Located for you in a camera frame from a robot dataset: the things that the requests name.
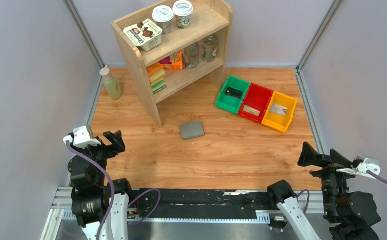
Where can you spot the red plastic bin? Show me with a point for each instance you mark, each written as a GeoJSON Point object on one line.
{"type": "Point", "coordinates": [257, 97]}

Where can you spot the left paper coffee cup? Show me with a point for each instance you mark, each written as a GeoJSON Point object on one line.
{"type": "Point", "coordinates": [163, 16]}

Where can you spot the green squeeze bottle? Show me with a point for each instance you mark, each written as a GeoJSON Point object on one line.
{"type": "Point", "coordinates": [110, 83]}

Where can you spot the green plastic bin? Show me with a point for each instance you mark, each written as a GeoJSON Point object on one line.
{"type": "Point", "coordinates": [228, 103]}

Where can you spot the yellow plastic bin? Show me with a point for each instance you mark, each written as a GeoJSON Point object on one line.
{"type": "Point", "coordinates": [278, 122]}

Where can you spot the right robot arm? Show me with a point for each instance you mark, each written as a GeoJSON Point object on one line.
{"type": "Point", "coordinates": [353, 214]}

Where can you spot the Chobani yogurt pack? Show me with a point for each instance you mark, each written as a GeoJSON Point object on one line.
{"type": "Point", "coordinates": [145, 34]}

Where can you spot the silver card in yellow bin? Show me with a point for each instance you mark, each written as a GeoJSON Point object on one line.
{"type": "Point", "coordinates": [278, 109]}

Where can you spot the wooden shelf unit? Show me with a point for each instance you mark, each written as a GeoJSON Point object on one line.
{"type": "Point", "coordinates": [209, 17]}

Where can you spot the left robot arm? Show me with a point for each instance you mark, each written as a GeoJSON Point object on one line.
{"type": "Point", "coordinates": [99, 204]}

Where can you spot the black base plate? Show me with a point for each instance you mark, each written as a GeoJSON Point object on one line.
{"type": "Point", "coordinates": [203, 204]}

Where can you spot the black card in green bin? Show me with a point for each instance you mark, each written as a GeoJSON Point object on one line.
{"type": "Point", "coordinates": [236, 93]}

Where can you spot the right clear glass jar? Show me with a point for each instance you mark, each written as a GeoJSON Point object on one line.
{"type": "Point", "coordinates": [210, 48]}

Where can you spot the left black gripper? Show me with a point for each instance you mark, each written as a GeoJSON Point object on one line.
{"type": "Point", "coordinates": [104, 146]}

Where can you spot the orange snack package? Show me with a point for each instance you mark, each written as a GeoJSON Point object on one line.
{"type": "Point", "coordinates": [174, 62]}

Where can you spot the paper coffee cup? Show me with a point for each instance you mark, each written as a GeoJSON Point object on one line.
{"type": "Point", "coordinates": [163, 16]}
{"type": "Point", "coordinates": [183, 10]}

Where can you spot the stacked sponges pack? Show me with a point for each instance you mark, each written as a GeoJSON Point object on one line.
{"type": "Point", "coordinates": [156, 75]}

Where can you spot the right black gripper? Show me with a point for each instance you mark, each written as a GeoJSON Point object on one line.
{"type": "Point", "coordinates": [326, 162]}

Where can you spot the tan card in red bin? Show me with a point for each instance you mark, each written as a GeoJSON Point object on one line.
{"type": "Point", "coordinates": [251, 110]}

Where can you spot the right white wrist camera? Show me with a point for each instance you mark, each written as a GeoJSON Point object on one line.
{"type": "Point", "coordinates": [362, 166]}

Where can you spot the clear glass jar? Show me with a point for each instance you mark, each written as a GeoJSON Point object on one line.
{"type": "Point", "coordinates": [191, 55]}
{"type": "Point", "coordinates": [210, 48]}

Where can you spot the left clear glass jar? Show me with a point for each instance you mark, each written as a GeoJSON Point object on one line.
{"type": "Point", "coordinates": [191, 55]}

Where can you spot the right paper coffee cup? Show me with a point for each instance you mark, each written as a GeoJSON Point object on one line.
{"type": "Point", "coordinates": [183, 10]}

